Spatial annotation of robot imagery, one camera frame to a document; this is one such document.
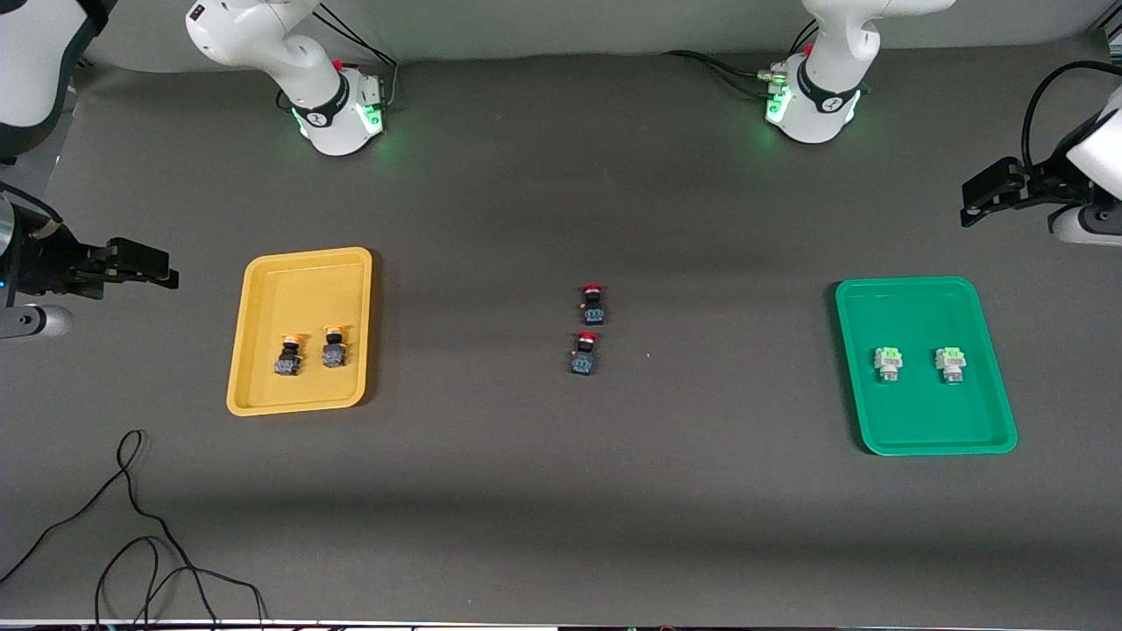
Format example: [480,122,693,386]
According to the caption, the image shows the black right arm base cables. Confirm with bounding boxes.
[279,4,400,113]

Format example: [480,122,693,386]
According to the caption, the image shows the black left arm base cables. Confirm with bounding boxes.
[662,22,820,97]

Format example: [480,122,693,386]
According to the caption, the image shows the yellow plastic tray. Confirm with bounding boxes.
[226,247,380,416]

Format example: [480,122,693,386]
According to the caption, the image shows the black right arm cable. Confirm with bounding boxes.
[0,182,64,239]

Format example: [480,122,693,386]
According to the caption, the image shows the green plastic tray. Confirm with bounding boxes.
[834,276,1019,457]

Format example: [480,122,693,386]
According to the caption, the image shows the dark grey table mat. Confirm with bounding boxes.
[0,35,1122,627]

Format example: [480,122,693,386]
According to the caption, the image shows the black arm base cables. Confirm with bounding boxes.
[662,22,820,97]
[279,4,400,113]

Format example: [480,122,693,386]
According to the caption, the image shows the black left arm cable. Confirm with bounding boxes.
[1021,61,1122,167]

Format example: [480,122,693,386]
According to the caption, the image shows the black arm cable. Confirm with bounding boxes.
[0,182,64,239]
[1021,61,1122,167]

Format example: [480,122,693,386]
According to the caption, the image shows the loose thin black cable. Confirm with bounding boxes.
[0,429,268,627]

